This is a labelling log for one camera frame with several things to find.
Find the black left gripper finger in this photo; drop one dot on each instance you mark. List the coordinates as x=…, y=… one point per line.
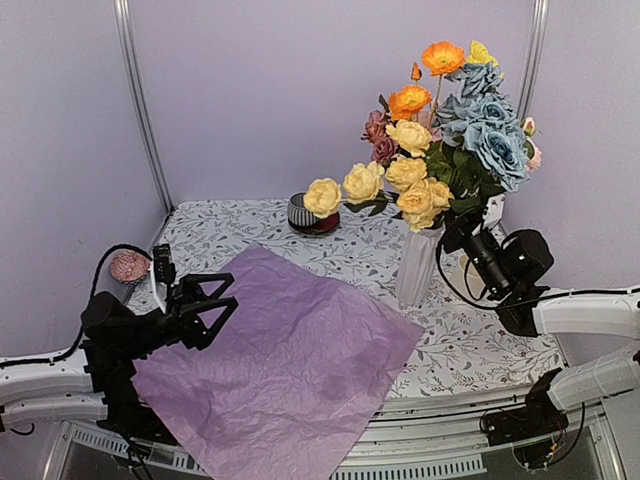
x=193, y=288
x=202, y=321

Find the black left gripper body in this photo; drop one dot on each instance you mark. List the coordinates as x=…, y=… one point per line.
x=139, y=344

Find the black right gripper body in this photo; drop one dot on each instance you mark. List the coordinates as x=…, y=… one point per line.
x=491, y=271

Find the white ribbed vase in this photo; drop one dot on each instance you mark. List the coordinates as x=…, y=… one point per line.
x=417, y=264

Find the purple wrapping paper sheet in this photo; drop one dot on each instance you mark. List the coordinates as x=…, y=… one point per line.
x=291, y=381

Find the pale yellow rose stem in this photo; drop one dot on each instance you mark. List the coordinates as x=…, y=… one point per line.
x=408, y=182

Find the pale pink peony stem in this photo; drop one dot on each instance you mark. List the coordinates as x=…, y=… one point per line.
x=533, y=152

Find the blue hydrangea flower bunch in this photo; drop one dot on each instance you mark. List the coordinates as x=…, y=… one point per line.
x=482, y=150

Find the three rose flower stem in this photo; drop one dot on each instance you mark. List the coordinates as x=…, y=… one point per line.
x=384, y=148

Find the yellow flower stem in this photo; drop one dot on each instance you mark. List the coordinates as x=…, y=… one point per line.
x=479, y=55

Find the pink peony flower stem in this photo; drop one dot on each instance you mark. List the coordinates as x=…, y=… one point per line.
x=425, y=119

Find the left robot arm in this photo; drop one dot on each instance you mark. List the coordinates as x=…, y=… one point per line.
x=55, y=387

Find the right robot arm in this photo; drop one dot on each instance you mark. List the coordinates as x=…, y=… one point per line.
x=598, y=328

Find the cream ceramic mug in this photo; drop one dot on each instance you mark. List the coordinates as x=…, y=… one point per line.
x=467, y=281

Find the pink patterned bowl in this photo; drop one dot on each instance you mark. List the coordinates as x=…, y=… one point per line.
x=129, y=267

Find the floral tablecloth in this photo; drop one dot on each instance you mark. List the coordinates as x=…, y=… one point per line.
x=462, y=350

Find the striped ceramic cup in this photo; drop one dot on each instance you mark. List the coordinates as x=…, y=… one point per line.
x=298, y=215

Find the red patterned saucer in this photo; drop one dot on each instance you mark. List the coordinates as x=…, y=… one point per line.
x=322, y=227

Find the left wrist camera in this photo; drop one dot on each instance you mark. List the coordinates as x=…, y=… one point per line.
x=162, y=275

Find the aluminium front rail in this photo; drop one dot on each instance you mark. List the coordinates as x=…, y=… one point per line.
x=437, y=438

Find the right metal frame post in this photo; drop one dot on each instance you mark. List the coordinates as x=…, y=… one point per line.
x=521, y=88

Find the metal frame post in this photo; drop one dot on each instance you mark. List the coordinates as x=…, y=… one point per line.
x=141, y=111
x=521, y=88

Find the left metal frame post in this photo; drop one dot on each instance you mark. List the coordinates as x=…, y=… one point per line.
x=141, y=111

